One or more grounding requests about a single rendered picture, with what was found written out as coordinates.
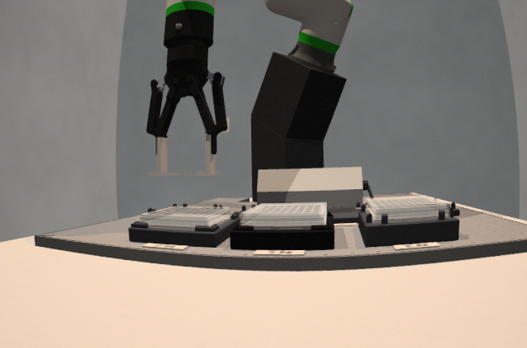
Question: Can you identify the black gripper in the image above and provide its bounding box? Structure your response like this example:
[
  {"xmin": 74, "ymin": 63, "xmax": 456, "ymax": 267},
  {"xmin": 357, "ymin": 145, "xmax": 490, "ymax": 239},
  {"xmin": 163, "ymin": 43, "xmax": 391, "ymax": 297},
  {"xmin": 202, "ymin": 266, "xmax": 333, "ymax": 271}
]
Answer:
[{"xmin": 147, "ymin": 42, "xmax": 227, "ymax": 174}]

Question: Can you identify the white button panel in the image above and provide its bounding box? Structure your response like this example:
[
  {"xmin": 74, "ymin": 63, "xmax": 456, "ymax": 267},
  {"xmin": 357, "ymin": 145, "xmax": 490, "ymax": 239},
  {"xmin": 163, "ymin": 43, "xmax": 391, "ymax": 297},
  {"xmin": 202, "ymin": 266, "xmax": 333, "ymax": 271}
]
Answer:
[{"xmin": 257, "ymin": 167, "xmax": 374, "ymax": 208}]

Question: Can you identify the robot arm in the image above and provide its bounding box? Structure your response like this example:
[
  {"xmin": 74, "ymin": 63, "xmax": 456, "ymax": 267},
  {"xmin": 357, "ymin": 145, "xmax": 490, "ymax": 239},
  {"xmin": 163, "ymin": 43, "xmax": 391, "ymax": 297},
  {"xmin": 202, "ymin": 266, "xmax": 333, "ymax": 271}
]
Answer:
[{"xmin": 164, "ymin": 0, "xmax": 353, "ymax": 74}]

